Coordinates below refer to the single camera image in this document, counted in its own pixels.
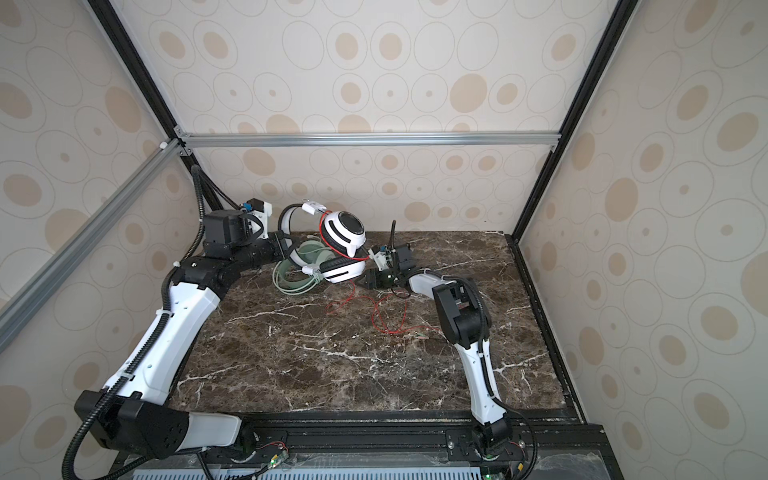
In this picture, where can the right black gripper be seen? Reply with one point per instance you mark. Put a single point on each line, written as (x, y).
(374, 280)

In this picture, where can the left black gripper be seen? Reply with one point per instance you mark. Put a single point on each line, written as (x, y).
(282, 250)

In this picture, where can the white black red-cabled headphones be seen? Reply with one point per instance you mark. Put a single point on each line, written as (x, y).
(345, 235)

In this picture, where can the mint green wired headphones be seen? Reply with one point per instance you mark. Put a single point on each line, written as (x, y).
(293, 279)

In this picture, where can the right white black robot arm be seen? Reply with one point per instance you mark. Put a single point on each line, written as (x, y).
(465, 323)

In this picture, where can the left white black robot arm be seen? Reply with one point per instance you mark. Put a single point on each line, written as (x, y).
(130, 413)

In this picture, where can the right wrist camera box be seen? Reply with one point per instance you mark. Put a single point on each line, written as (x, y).
(382, 256)

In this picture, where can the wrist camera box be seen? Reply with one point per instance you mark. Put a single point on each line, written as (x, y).
(260, 209)
(382, 256)

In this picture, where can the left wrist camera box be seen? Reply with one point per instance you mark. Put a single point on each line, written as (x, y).
(260, 209)

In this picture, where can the horizontal aluminium frame bar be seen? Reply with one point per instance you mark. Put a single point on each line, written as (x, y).
(369, 139)

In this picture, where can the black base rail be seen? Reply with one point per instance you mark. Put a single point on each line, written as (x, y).
(546, 444)

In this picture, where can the left slanted aluminium frame bar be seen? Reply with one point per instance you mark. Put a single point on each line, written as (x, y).
(38, 290)

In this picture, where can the left black frame post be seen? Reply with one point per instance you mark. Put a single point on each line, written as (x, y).
(108, 19)

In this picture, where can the black frame post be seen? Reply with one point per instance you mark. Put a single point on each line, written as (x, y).
(108, 19)
(605, 49)

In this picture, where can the right black frame post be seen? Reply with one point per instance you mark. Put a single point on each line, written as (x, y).
(605, 49)

